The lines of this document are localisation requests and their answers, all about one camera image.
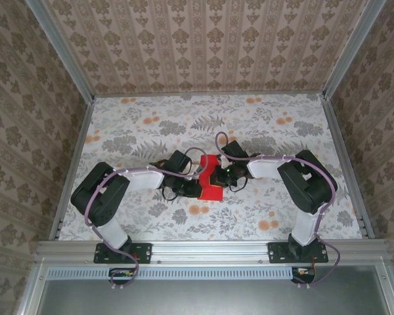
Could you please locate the grey slotted cable duct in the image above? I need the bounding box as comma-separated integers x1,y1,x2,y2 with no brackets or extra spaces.
47,266,296,280

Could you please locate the small circuit board with wires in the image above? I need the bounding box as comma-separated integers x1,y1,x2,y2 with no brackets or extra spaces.
291,267,317,284
108,267,136,284

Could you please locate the aluminium outer frame bar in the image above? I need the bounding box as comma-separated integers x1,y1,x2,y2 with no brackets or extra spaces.
379,259,394,315
15,259,49,315

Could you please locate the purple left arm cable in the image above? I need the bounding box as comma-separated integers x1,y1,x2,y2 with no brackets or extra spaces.
84,147,207,291

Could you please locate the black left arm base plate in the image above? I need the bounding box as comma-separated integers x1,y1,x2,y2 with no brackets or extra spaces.
93,241,152,264

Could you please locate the red paper sheet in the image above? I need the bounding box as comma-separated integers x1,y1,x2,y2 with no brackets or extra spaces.
196,154,225,201

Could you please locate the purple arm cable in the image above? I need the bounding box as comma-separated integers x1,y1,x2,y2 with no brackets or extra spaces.
84,147,207,291
215,131,341,289

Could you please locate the grey metal sheet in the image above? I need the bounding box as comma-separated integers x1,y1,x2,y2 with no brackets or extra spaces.
35,266,393,315

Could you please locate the aluminium corner post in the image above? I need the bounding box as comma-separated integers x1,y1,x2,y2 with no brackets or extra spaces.
25,0,96,102
320,0,381,101

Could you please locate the floral tablecloth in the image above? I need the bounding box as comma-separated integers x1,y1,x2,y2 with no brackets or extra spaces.
57,93,364,242

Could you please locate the aluminium side rail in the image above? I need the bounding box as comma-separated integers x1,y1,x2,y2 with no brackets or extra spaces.
321,96,377,240
48,97,97,241

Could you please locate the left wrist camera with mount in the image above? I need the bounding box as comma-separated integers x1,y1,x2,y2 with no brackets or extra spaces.
190,158,205,178

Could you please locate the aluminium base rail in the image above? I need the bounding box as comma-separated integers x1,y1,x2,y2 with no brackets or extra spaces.
35,239,391,264

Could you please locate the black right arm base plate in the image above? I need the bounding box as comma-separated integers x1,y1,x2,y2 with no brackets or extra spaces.
268,241,329,264

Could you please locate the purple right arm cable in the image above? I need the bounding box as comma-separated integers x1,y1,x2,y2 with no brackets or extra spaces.
215,131,341,289

